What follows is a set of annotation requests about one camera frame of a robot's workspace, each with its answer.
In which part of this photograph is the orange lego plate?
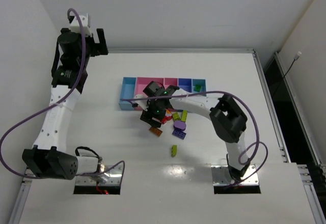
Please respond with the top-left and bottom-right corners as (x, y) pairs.
(149, 127), (162, 137)

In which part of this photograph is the lime square lego brick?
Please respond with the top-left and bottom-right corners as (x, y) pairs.
(172, 113), (181, 121)

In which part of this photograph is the lilac oval lego piece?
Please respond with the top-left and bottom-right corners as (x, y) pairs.
(174, 120), (186, 131)

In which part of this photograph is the lime long lego brick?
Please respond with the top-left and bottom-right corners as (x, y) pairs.
(181, 110), (188, 122)

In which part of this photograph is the lime curved lego brick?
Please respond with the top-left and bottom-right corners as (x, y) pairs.
(171, 145), (177, 157)

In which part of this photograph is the green lego brick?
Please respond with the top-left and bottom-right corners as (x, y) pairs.
(193, 85), (202, 93)

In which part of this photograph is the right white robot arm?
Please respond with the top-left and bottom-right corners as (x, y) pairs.
(135, 81), (249, 181)

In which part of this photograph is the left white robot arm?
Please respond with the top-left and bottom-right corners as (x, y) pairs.
(22, 28), (101, 180)

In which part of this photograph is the red flower lego piece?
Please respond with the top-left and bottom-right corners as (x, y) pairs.
(165, 109), (173, 121)

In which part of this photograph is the dark purple lego plate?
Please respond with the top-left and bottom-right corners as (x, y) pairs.
(172, 129), (186, 139)

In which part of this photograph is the small pink bin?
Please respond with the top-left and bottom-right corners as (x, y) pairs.
(163, 78), (178, 112)

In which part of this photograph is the large pink bin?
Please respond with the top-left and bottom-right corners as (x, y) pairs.
(134, 77), (164, 97)

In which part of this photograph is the left light blue bin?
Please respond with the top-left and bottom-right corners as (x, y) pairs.
(119, 77), (137, 110)

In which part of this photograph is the light blue bin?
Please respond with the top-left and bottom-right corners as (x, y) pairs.
(119, 77), (137, 110)
(192, 79), (206, 93)

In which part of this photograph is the periwinkle blue bin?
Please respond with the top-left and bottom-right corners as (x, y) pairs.
(178, 78), (192, 93)

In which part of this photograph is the right light blue bin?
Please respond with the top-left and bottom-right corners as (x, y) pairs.
(192, 79), (206, 93)

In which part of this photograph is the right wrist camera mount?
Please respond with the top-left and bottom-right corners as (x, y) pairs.
(132, 94), (149, 111)

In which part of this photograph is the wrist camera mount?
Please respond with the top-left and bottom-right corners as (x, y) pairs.
(67, 13), (92, 37)
(132, 94), (149, 111)

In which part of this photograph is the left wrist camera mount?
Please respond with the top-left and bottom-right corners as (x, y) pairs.
(67, 13), (92, 37)

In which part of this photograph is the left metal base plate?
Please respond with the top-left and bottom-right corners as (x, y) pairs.
(75, 163), (124, 187)

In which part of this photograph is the metal base plate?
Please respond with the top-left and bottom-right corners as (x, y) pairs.
(211, 164), (259, 187)
(75, 163), (124, 187)

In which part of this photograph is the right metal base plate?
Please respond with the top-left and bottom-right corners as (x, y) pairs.
(211, 164), (259, 187)

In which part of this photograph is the black wall cable with plug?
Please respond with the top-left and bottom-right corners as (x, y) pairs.
(269, 51), (303, 92)

